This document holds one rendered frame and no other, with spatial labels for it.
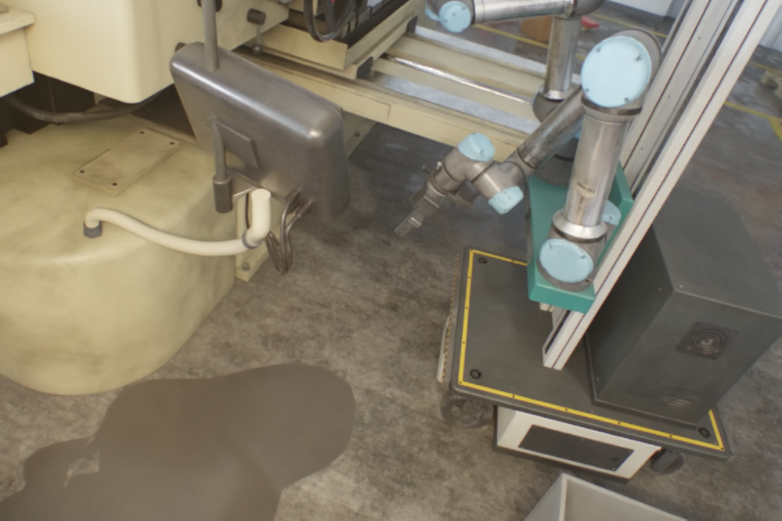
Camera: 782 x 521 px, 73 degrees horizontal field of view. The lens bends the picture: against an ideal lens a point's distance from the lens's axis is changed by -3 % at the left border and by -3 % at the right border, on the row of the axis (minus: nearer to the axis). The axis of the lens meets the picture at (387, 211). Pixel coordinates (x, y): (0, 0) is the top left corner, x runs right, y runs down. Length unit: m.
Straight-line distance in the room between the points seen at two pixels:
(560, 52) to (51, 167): 1.62
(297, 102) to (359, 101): 1.46
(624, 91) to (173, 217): 1.26
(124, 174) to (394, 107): 1.05
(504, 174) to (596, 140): 0.26
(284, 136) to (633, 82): 0.61
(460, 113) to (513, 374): 1.03
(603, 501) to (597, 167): 0.77
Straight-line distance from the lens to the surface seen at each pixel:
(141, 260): 1.70
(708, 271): 1.71
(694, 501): 2.35
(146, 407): 2.01
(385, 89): 2.31
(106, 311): 1.78
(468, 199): 1.37
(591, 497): 1.47
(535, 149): 1.34
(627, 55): 1.07
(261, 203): 1.03
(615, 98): 1.08
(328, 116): 0.83
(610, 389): 1.85
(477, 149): 1.26
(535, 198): 1.75
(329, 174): 0.87
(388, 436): 1.98
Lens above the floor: 1.69
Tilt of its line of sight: 37 degrees down
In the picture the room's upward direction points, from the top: 13 degrees clockwise
